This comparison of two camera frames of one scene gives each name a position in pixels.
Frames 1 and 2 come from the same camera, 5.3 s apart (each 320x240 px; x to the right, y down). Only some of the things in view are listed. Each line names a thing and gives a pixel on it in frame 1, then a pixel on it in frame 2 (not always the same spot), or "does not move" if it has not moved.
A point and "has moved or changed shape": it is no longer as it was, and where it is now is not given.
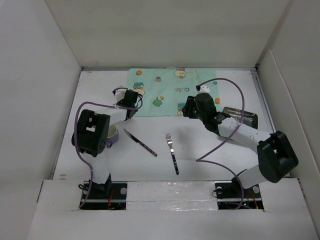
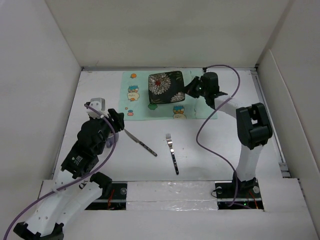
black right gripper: [187, 109] → [189, 88]
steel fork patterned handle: [170, 142] does not move
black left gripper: [119, 102] → [116, 118]
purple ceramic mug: [112, 136] does not move
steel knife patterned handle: [144, 145] does not move
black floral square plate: [249, 119] has moved or changed shape
